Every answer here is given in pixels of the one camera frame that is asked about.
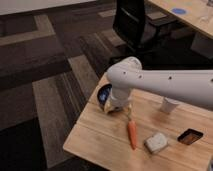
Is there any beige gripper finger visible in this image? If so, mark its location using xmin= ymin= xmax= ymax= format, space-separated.
xmin=104 ymin=103 xmax=115 ymax=114
xmin=125 ymin=104 xmax=132 ymax=118

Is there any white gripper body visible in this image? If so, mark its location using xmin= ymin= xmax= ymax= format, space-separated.
xmin=106 ymin=87 xmax=131 ymax=111

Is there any white eraser block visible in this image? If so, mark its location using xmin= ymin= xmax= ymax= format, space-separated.
xmin=144 ymin=132 xmax=168 ymax=154

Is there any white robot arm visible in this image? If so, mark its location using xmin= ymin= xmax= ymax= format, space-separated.
xmin=103 ymin=56 xmax=213 ymax=114

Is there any orange carrot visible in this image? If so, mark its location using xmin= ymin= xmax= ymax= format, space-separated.
xmin=127 ymin=118 xmax=137 ymax=150

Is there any dark blue bowl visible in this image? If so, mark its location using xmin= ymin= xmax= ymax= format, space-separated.
xmin=97 ymin=84 xmax=112 ymax=108

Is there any white paper cup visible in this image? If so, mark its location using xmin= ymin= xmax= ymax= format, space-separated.
xmin=160 ymin=98 xmax=179 ymax=114

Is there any black rectangular tray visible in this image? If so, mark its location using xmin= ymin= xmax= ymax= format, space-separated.
xmin=177 ymin=129 xmax=203 ymax=145

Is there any black office chair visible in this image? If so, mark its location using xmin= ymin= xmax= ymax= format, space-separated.
xmin=113 ymin=0 xmax=176 ymax=57

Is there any blue round coaster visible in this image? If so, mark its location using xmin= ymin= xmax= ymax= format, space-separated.
xmin=172 ymin=8 xmax=186 ymax=15

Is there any wooden background desk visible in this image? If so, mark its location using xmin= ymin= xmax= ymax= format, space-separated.
xmin=148 ymin=0 xmax=213 ymax=39

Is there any clear glass on desk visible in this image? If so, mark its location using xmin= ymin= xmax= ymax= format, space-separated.
xmin=200 ymin=6 xmax=213 ymax=22

